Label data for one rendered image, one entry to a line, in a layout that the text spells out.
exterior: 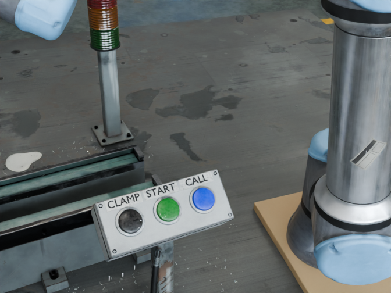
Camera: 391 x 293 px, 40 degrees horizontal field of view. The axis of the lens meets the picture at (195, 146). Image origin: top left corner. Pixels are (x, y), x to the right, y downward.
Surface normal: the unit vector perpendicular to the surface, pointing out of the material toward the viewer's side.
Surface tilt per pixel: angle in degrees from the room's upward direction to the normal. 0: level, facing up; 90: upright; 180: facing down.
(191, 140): 0
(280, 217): 2
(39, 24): 100
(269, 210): 2
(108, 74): 90
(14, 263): 90
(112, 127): 90
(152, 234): 38
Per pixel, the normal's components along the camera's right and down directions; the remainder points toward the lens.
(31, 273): 0.43, 0.54
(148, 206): 0.29, -0.31
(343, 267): -0.08, 0.70
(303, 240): -0.78, 0.10
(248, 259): 0.03, -0.81
